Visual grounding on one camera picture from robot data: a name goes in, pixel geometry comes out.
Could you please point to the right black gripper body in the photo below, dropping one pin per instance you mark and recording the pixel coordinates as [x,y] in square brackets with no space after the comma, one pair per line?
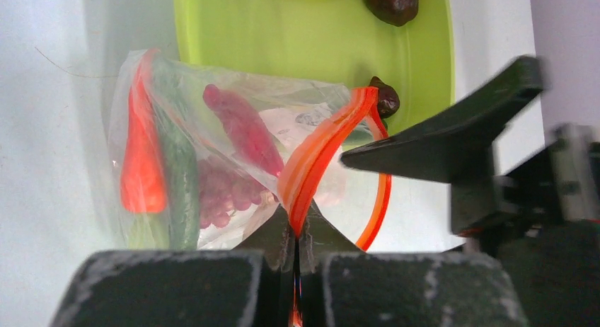
[541,222]

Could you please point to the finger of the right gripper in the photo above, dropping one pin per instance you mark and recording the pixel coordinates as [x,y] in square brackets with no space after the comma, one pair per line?
[441,147]

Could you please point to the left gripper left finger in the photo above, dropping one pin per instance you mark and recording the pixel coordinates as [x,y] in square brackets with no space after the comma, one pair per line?
[249,285]

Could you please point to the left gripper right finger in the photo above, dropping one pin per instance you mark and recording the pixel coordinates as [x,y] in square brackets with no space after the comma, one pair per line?
[340,285]

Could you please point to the red grape bunch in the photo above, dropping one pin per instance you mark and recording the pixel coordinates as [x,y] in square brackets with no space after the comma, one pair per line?
[224,192]

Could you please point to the clear zip bag orange zipper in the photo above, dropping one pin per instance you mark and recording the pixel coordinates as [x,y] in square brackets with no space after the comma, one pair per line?
[203,156]

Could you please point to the orange carrot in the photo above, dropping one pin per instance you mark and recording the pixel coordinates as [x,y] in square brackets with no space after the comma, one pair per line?
[142,183]

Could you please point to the red chili pepper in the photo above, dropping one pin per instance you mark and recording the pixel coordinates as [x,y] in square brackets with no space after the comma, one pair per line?
[245,129]

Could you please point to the long green cucumber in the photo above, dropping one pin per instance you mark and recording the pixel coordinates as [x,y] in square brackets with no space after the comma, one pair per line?
[179,155]

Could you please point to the dark purple mangosteen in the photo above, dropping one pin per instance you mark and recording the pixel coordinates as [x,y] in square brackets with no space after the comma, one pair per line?
[393,12]

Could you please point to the lime green plastic basin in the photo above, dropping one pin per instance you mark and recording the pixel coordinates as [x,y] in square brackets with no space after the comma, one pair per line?
[335,41]

